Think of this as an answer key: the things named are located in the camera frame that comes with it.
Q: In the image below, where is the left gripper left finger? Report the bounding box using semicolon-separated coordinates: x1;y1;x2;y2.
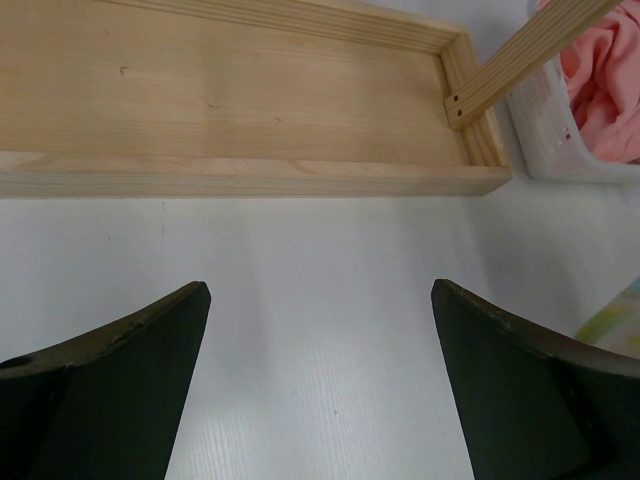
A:
1;282;211;479

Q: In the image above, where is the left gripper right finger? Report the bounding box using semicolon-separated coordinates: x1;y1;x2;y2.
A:
431;279;639;479

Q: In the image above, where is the floral pastel skirt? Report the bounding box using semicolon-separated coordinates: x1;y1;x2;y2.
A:
575;279;640;359

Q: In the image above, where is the wooden hanger rack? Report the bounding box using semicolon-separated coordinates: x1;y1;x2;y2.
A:
1;1;612;198

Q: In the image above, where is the white plastic laundry basket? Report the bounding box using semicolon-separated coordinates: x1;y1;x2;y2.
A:
507;58;639;185

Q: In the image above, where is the coral pink garment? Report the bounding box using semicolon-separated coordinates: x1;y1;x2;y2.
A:
560;1;639;164

